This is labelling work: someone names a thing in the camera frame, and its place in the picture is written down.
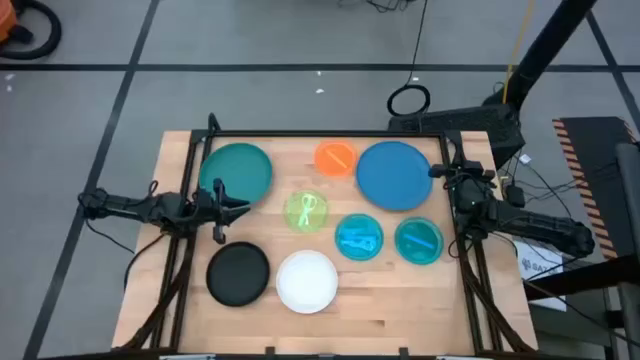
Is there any black hazard-striped platform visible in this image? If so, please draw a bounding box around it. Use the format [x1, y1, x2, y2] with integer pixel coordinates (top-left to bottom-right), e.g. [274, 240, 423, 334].
[552, 116, 640, 261]

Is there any orange translucent small plate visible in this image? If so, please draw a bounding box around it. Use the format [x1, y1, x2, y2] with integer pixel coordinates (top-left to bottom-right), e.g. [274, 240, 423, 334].
[313, 139, 358, 178]

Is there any orange vacuum cleaner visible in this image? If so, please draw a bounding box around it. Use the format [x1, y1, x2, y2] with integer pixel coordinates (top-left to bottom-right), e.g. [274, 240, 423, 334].
[0, 0, 17, 44]

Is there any black cable bundle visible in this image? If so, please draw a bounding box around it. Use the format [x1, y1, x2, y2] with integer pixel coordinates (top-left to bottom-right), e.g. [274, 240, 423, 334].
[337, 0, 416, 14]

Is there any large teal plastic plate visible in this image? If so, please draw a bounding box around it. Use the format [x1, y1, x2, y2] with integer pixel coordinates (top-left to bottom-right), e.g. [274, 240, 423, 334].
[198, 142, 274, 206]

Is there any green translucent small plate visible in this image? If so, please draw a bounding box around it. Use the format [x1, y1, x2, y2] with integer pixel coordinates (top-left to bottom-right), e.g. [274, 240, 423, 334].
[283, 189, 331, 235]

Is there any black metal table frame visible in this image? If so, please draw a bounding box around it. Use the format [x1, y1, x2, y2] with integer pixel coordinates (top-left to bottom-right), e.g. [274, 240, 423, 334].
[119, 112, 539, 360]

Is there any black vacuum hose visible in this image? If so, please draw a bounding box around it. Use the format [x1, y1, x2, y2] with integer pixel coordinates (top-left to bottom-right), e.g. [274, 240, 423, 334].
[0, 0, 63, 61]

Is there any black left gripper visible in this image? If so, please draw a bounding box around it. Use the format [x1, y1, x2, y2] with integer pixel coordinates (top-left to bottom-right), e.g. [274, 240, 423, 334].
[193, 177, 252, 246]

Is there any black power adapter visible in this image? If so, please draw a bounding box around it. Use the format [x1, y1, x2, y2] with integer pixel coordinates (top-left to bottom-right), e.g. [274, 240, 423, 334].
[503, 183, 527, 209]

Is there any white plastic plate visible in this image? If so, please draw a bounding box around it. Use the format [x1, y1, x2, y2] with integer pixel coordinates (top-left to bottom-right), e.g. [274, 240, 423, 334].
[275, 249, 340, 315]

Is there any black camera stand pole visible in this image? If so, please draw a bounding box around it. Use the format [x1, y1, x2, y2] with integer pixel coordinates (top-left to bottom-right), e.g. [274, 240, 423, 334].
[482, 0, 599, 109]

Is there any yellow hanging cable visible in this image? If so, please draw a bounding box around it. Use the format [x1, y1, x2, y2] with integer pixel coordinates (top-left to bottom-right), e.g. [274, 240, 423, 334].
[502, 0, 537, 104]

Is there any black plastic plate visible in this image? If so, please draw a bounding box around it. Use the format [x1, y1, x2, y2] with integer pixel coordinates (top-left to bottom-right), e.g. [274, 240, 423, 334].
[205, 241, 272, 308]

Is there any cyan translucent small plate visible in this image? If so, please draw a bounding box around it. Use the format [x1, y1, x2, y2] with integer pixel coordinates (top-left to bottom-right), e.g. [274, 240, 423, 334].
[334, 213, 385, 262]
[394, 216, 445, 266]

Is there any black diagonal beam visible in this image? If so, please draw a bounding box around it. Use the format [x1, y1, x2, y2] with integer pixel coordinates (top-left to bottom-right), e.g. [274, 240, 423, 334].
[523, 253, 640, 301]

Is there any black coiled floor cable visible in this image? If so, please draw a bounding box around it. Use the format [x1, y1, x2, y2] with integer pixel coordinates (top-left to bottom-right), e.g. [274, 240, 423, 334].
[387, 0, 432, 117]

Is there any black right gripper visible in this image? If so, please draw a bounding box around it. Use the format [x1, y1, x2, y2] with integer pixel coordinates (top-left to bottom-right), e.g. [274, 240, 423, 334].
[428, 165, 497, 206]

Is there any white paper sign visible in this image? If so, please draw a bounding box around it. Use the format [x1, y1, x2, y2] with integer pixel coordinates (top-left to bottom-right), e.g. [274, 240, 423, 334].
[513, 239, 569, 312]

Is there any grey metal post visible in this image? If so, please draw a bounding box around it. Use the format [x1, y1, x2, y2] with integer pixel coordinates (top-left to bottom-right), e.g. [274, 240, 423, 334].
[615, 142, 640, 360]

